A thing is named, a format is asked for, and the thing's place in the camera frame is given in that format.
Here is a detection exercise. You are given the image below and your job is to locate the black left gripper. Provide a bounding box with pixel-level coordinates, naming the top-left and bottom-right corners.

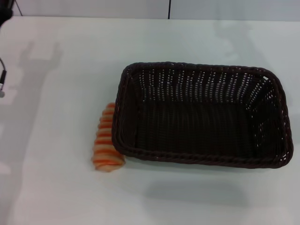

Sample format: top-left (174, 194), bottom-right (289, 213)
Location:
top-left (0, 0), bottom-right (15, 24)

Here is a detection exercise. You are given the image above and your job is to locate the orange striped spiral bread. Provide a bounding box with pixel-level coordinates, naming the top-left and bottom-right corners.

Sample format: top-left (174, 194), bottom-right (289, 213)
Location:
top-left (90, 102), bottom-right (126, 173)

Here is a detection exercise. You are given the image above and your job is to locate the dark brown woven basket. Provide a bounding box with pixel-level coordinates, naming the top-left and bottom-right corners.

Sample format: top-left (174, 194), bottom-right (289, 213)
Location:
top-left (112, 61), bottom-right (294, 170)

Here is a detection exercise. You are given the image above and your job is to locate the black cable with silver plug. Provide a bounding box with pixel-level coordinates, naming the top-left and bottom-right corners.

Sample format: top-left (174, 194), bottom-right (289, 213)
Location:
top-left (0, 57), bottom-right (8, 98)

